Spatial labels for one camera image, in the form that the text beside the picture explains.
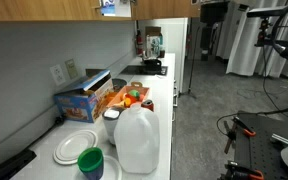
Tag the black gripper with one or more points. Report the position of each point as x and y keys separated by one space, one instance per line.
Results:
x=207 y=36

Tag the wooden cabinet door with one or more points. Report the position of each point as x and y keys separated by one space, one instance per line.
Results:
x=84 y=8
x=164 y=8

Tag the wooden upper cabinet carcass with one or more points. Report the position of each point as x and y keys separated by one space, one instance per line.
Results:
x=17 y=10

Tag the thin black tripod stand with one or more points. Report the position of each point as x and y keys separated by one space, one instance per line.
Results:
x=193 y=66

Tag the white refrigerator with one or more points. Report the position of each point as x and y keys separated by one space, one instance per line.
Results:
x=175 y=50

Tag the small dark cup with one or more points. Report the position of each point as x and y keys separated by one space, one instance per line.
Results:
x=162 y=54

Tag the white curtain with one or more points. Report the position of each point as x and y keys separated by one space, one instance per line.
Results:
x=247 y=43

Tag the white box teal print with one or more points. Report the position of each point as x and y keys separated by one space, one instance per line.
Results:
x=153 y=46

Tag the brown cardboard box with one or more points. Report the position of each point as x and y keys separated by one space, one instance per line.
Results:
x=153 y=31

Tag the black red tripod head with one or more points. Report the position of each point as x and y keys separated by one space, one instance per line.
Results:
x=264 y=31

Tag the red fire extinguisher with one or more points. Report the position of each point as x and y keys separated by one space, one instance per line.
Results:
x=139 y=41

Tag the red soda can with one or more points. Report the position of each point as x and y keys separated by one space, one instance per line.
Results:
x=148 y=105

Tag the green toy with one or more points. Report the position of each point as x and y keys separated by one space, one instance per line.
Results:
x=134 y=93

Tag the orange black clamp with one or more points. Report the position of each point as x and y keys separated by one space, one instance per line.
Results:
x=244 y=128
x=244 y=171

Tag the black bar clamp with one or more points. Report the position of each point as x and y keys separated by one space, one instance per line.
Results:
x=231 y=136

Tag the orange red toy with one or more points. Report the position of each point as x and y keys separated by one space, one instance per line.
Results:
x=132 y=100

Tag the gray round pan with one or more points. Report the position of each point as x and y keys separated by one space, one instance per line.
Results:
x=119 y=84

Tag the yellow orange toy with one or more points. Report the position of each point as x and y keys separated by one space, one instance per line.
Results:
x=126 y=102

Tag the orange checkered cardboard tray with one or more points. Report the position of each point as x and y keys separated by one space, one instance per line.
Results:
x=117 y=96

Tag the pale yellow toy piece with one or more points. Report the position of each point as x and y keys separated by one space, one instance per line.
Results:
x=119 y=104

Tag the translucent plastic milk jug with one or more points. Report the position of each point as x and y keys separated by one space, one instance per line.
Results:
x=137 y=140

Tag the black perforated breadboard table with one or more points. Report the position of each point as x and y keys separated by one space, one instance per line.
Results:
x=260 y=150

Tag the white tumbler with lid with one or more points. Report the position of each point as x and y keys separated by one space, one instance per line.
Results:
x=110 y=126

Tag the blue toy cardboard box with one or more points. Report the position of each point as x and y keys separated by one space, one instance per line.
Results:
x=80 y=103

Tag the green plastic cup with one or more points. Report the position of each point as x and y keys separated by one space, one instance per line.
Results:
x=90 y=159

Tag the blue plastic cup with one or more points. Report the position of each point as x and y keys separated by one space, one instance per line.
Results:
x=92 y=175

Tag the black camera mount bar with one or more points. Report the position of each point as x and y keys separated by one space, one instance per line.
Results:
x=267 y=12

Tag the black camera rig rail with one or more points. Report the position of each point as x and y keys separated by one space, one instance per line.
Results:
x=284 y=43

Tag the silver metal bracket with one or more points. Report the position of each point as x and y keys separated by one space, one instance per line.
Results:
x=280 y=138

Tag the beige wall switch plate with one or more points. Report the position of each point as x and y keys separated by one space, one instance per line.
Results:
x=71 y=69

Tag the white wall outlet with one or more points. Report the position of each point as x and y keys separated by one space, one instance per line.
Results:
x=57 y=75

